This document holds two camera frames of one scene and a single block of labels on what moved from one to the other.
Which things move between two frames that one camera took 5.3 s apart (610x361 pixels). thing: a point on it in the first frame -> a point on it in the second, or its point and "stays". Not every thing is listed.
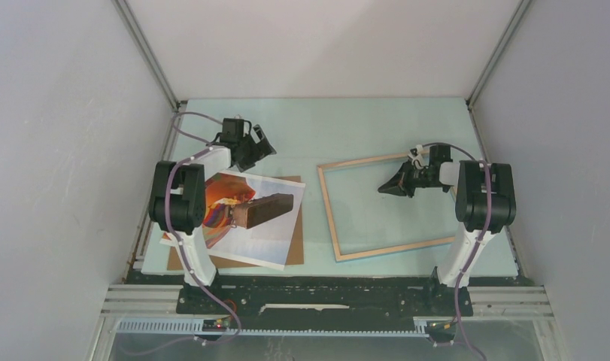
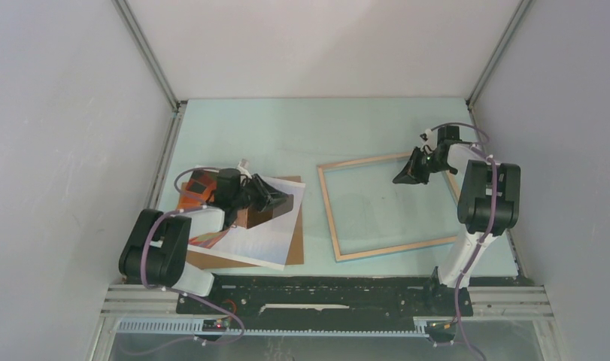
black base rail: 329,297 stays
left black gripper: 260,150 -> 262,186
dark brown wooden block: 260,210 stays
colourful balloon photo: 252,216 stays
